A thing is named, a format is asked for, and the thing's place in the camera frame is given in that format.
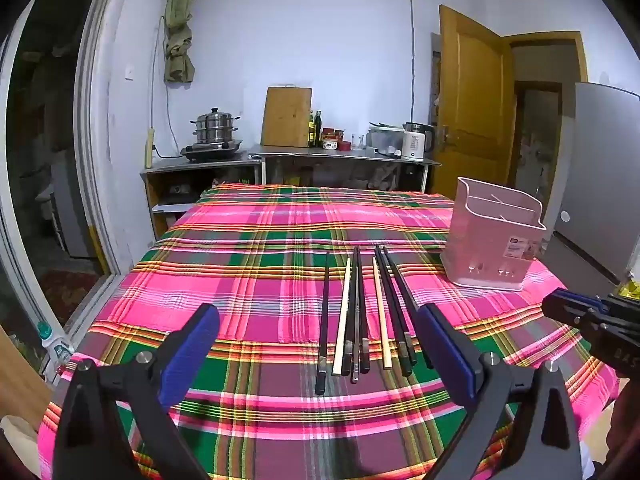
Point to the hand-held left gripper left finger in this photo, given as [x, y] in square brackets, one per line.
[192, 355]

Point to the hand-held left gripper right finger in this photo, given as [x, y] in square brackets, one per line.
[447, 355]

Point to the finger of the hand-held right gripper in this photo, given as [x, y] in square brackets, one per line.
[560, 310]
[580, 297]

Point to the beige wooden chopstick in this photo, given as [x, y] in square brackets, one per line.
[342, 317]
[381, 317]

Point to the pink plastic utensil holder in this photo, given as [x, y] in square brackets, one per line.
[480, 255]

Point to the row of black chopsticks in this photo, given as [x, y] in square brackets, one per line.
[322, 320]

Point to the person's right forearm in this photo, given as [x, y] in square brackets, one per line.
[627, 435]

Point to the pink plaid tablecloth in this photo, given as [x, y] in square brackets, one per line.
[250, 285]

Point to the grey refrigerator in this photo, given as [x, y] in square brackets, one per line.
[595, 170]

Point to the green capped plastic bottle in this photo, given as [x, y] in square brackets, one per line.
[52, 342]

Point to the low shelf table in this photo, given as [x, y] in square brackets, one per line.
[200, 166]

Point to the black induction cooker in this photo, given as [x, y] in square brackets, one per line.
[210, 151]

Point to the beige power strip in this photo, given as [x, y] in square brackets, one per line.
[148, 150]

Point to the white electric kettle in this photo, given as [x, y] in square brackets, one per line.
[415, 145]

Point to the yellow wooden door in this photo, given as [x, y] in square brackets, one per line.
[475, 100]

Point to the steel steamer pot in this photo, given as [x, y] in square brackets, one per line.
[215, 127]

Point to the steel counter table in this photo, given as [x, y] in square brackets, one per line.
[300, 151]

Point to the clear drinking glass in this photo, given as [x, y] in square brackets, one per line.
[356, 141]

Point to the dark oil bottle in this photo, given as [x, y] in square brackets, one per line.
[311, 132]
[318, 132]

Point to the wooden cutting board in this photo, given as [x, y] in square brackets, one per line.
[286, 117]

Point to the green tied curtain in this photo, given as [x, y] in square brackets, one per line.
[179, 20]

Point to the white sliding door frame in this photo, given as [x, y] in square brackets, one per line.
[95, 160]

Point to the yellow wooden door frame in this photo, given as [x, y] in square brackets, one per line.
[550, 39]

